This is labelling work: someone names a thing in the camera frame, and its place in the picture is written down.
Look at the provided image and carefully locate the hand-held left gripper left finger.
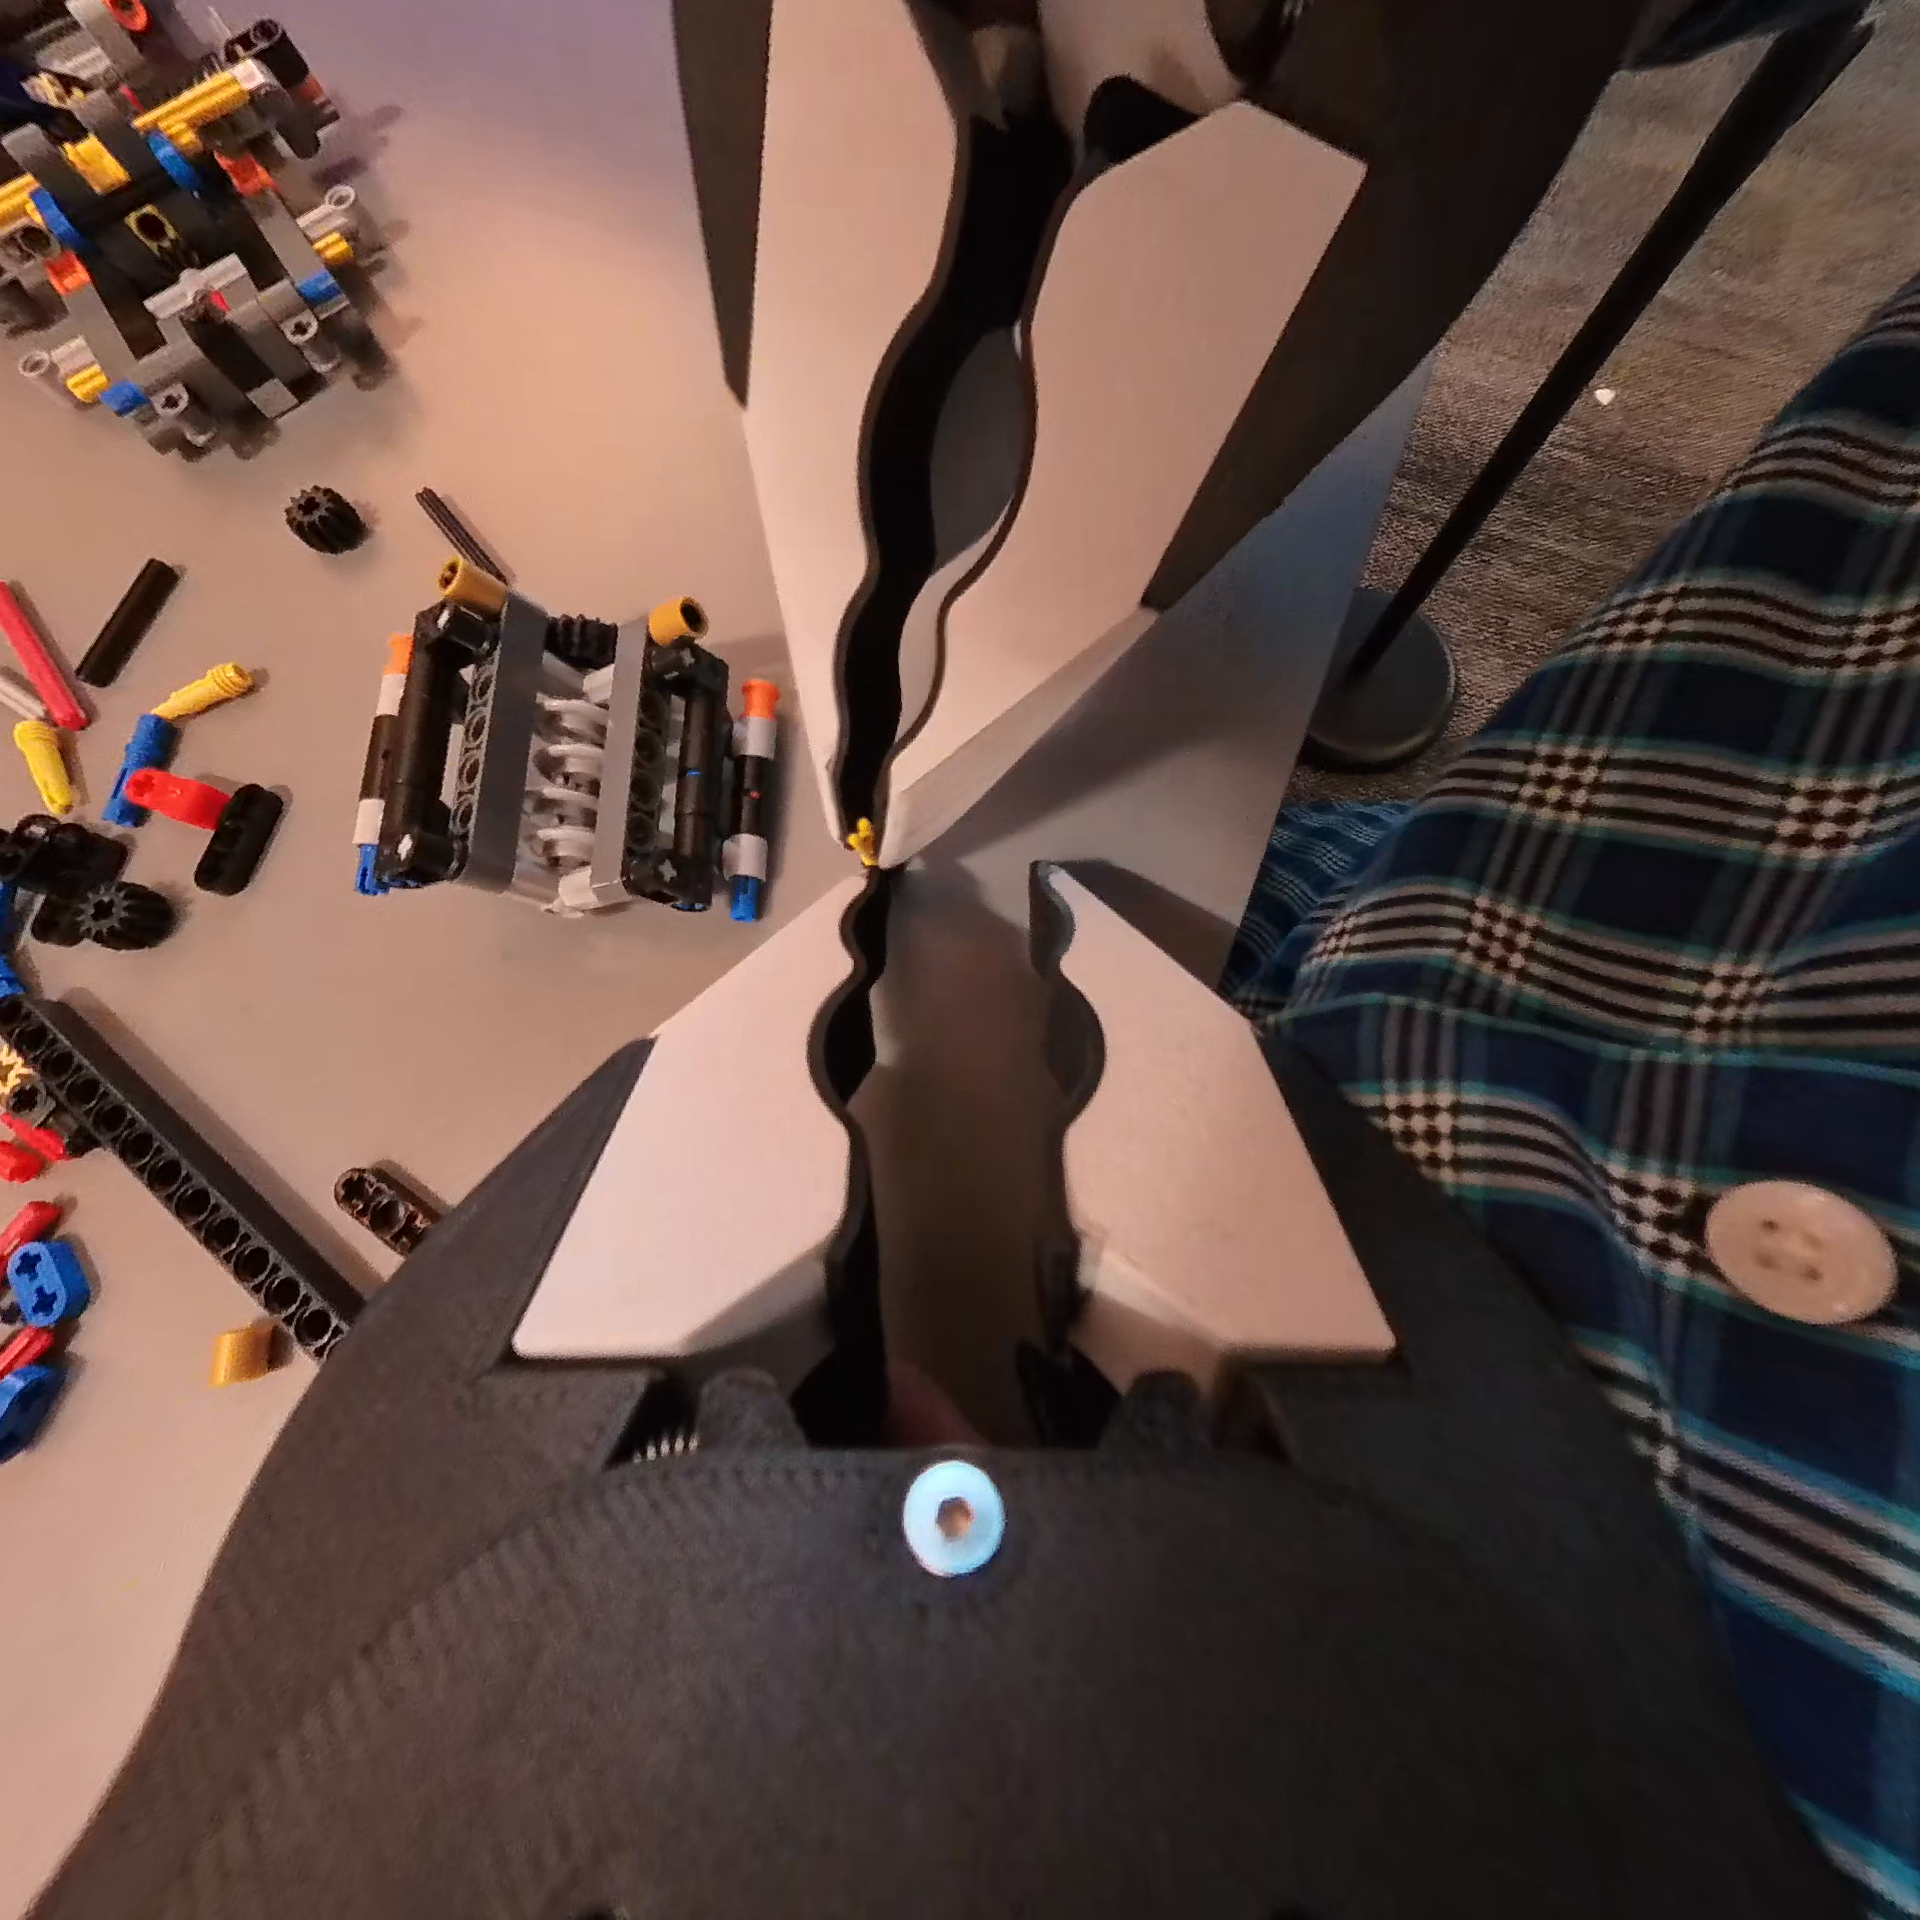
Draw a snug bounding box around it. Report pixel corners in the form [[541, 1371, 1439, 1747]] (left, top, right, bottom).
[[507, 876, 901, 1401]]

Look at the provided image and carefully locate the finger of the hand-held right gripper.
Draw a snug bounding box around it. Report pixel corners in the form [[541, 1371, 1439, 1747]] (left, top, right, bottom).
[[875, 96, 1371, 876], [740, 0, 1085, 863]]

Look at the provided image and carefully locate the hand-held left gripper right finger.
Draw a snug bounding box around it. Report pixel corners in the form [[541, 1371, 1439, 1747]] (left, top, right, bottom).
[[1028, 856, 1401, 1401]]

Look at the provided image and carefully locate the short holed black lego beam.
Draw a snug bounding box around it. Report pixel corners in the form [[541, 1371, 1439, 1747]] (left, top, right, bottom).
[[329, 1162, 453, 1258]]

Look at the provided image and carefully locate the small lego engine assembly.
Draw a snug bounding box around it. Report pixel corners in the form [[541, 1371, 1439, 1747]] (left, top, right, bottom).
[[352, 555, 786, 923]]

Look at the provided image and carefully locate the thin black lego axle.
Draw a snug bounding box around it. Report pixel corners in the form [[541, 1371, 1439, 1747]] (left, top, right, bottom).
[[414, 487, 507, 580]]

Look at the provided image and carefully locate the long black lego beam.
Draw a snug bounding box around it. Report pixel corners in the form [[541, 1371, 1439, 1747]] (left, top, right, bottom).
[[0, 986, 371, 1366]]

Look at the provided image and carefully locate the short rounded black lego beam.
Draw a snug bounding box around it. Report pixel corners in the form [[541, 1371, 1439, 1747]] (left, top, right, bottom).
[[190, 783, 288, 899]]

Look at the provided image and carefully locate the large black lego gear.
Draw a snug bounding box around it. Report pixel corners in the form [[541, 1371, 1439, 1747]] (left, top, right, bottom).
[[28, 881, 174, 955]]

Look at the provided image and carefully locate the blue lego cross connector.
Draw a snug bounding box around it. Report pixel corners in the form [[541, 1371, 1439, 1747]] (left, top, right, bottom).
[[5, 1237, 96, 1330]]

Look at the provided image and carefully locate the large multicoloured lego assembly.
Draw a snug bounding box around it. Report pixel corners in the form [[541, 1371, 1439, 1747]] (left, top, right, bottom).
[[0, 0, 403, 462]]

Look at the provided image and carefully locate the blue lego pin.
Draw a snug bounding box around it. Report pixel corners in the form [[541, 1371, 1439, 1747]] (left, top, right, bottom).
[[98, 711, 180, 829]]

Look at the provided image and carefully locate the black lego connector cluster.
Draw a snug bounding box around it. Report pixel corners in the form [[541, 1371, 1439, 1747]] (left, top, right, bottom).
[[0, 818, 131, 889]]

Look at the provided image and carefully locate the black lego tube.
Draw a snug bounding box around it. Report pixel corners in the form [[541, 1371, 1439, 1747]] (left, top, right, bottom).
[[72, 558, 183, 689]]

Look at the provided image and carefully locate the long red lego axle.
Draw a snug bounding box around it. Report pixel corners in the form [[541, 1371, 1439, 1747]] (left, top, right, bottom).
[[0, 580, 93, 735]]

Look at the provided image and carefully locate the black floor stand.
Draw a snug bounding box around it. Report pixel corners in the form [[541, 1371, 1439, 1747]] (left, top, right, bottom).
[[1301, 21, 1878, 773]]

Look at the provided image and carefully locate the blue plaid shirt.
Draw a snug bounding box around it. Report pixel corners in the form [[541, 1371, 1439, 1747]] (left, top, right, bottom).
[[1220, 282, 1920, 1920]]

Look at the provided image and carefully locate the white shirt button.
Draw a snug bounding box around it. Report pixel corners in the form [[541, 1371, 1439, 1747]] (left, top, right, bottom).
[[1700, 1180, 1900, 1326]]

